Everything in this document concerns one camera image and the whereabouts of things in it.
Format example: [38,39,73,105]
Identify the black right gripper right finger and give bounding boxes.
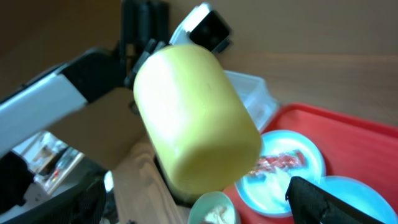
[285,177,381,224]

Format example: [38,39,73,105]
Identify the yellow cup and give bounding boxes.
[133,45,262,195]

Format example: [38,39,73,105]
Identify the light blue plate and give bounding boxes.
[235,130,326,218]

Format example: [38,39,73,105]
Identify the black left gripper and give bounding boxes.
[118,0,170,89]

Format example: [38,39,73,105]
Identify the food scraps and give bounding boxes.
[201,205,236,224]

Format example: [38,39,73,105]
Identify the black tray bin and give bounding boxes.
[153,156,201,208]

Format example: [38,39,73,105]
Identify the light blue bowl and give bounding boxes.
[318,176,397,224]

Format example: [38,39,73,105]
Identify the red serving tray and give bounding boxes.
[225,104,397,224]

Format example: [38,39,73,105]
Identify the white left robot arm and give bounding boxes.
[1,1,169,156]

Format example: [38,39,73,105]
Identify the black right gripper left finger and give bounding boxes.
[4,177,106,224]

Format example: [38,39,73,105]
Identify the green bowl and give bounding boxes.
[187,192,241,224]

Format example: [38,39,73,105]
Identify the clear plastic bin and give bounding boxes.
[224,70,279,133]

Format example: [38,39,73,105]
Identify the red snack wrapper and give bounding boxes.
[248,150,307,177]

